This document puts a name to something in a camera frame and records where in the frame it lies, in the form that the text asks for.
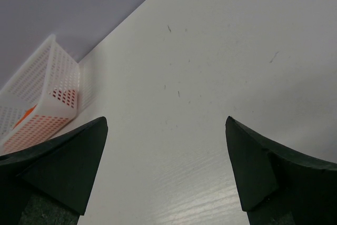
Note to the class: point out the white perforated plastic basket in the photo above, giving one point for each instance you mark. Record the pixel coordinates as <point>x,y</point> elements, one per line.
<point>40,98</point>

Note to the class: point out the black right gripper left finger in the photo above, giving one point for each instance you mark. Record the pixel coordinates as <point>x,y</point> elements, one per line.
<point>51,183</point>

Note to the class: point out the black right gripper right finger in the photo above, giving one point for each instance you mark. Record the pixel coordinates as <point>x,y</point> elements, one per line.
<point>279,185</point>

